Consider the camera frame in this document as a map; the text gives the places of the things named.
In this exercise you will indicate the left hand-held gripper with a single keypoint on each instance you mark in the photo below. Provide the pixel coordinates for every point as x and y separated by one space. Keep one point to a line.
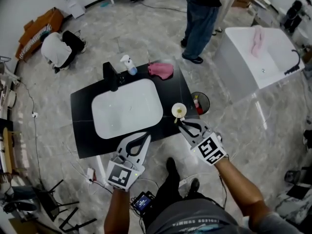
122 175

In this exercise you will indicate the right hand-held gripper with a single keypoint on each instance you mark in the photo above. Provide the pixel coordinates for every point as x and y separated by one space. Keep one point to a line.
209 149

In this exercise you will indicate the cream spoon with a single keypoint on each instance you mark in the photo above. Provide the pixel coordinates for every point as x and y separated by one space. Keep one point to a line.
176 120

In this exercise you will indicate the person's right forearm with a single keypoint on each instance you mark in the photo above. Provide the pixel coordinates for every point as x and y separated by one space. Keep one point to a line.
239 186

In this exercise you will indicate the person's left forearm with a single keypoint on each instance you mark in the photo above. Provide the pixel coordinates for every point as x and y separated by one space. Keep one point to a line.
115 211

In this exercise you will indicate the red object in bin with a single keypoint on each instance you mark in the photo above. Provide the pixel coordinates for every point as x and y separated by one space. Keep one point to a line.
198 107

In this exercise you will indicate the black mesh waste bin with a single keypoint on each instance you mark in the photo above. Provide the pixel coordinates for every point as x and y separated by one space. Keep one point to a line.
206 103

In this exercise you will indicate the white sink basin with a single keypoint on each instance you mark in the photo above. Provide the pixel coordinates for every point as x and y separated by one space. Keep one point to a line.
122 111

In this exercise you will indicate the white vanity leg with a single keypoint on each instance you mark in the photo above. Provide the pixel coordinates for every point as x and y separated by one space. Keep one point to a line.
99 167

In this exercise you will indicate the person's left black shoe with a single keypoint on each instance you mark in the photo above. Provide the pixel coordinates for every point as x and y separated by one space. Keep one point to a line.
171 166

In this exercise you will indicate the person's black shoe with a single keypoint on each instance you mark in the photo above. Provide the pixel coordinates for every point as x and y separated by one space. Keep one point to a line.
171 166
194 186

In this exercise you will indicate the white power strip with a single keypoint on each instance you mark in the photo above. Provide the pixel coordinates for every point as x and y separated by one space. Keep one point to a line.
90 174

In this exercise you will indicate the black device with screen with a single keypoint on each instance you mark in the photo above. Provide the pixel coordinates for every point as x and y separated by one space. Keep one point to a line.
142 201

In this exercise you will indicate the person's right black shoe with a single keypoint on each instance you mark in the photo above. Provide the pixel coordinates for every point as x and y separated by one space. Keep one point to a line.
194 186

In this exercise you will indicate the person's black trousers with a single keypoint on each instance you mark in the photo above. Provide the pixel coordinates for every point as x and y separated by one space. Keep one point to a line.
168 194

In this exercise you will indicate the black vanity countertop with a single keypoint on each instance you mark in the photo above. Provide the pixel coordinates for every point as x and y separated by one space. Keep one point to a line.
83 121

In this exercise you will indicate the pink cloth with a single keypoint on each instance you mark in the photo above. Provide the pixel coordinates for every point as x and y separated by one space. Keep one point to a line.
161 69

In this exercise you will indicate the black sink faucet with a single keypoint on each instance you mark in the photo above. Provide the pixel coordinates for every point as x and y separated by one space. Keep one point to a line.
109 74

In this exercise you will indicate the white and blue spray bottle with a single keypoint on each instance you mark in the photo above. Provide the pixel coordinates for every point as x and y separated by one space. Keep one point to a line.
130 67

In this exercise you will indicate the person's gray shirt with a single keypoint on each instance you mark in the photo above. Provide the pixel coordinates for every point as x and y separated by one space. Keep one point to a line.
195 218

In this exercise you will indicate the black folding chair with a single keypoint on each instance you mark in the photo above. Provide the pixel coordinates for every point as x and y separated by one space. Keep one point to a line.
52 203

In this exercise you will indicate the pink towel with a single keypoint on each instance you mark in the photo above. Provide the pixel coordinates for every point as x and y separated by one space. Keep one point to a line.
257 43

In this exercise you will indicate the white bathtub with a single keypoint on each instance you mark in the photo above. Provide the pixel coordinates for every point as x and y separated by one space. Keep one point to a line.
275 57

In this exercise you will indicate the small black bucket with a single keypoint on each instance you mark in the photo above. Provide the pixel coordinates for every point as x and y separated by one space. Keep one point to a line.
292 177

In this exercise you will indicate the black bathtub faucet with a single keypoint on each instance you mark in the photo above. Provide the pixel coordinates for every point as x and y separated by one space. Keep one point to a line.
298 60

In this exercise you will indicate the wooden board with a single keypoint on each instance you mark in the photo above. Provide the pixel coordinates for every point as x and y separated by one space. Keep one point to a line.
7 150

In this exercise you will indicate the teal brush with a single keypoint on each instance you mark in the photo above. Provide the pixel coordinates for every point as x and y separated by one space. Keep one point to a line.
105 4

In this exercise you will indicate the black appliance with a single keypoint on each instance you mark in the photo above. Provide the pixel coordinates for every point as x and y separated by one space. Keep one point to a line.
293 16

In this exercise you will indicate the brown cardboard box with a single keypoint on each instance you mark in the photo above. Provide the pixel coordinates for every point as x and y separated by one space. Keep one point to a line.
45 21

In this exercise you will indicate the white wall adapter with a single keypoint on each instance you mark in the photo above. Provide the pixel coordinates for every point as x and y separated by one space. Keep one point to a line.
35 114

